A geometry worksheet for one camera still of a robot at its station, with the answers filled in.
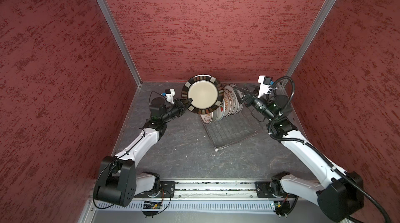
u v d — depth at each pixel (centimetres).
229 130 95
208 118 94
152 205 72
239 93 63
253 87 69
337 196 40
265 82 59
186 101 77
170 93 76
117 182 41
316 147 89
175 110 71
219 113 87
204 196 73
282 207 71
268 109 59
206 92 79
